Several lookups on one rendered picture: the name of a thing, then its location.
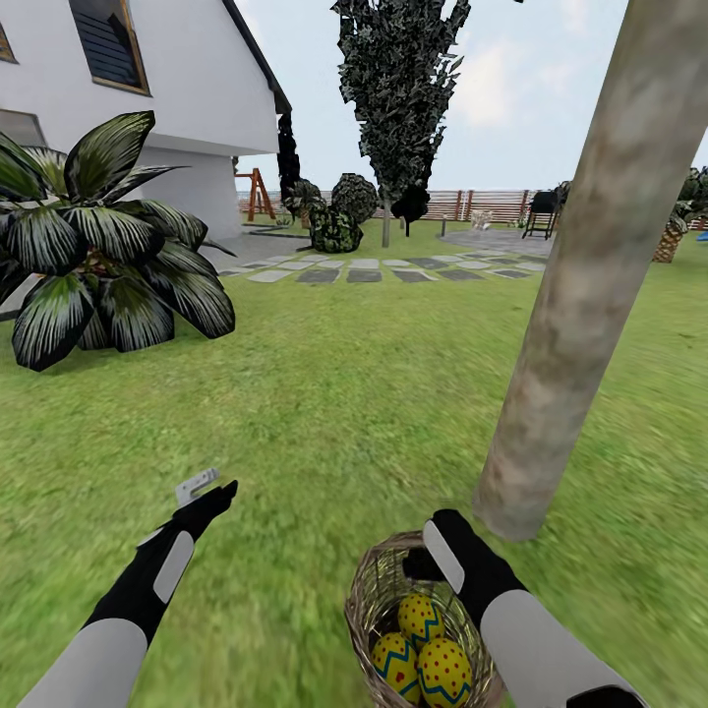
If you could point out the easter egg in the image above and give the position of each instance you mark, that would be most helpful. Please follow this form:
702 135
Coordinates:
395 659
443 673
420 617

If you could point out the wicker basket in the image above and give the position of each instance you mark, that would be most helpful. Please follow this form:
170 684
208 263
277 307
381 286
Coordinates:
487 689

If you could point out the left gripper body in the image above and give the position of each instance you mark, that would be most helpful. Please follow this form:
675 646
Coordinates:
207 507

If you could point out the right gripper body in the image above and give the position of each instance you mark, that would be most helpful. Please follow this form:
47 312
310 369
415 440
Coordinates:
422 567

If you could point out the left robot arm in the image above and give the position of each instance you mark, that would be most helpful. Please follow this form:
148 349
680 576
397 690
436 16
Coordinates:
99 667

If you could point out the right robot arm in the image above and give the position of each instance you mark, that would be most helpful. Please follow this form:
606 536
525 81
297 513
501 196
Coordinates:
542 664

